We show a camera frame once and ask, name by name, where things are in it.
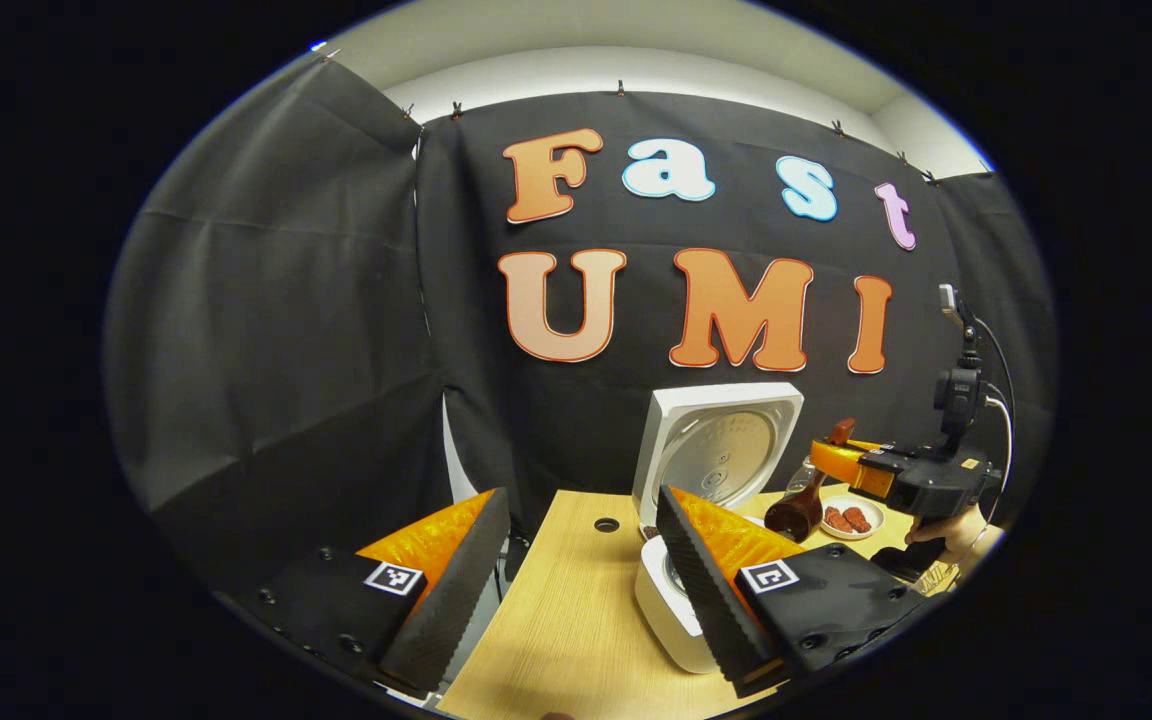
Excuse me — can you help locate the brown wooden spoon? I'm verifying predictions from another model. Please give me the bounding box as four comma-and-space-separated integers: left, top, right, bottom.
764, 418, 857, 543

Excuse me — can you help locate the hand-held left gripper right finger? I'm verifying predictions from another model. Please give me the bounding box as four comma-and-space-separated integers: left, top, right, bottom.
656, 486, 927, 699

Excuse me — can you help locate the black backdrop cloth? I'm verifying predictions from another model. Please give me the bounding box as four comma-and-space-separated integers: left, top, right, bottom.
102, 58, 1055, 601

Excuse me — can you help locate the white round plate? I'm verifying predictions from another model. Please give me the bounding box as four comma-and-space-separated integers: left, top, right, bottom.
818, 495, 889, 542

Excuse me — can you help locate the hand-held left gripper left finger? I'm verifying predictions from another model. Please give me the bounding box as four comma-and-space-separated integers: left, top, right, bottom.
236, 488, 514, 701

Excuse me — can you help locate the white rice cooker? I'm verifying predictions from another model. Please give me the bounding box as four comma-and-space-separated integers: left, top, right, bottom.
633, 383, 805, 674

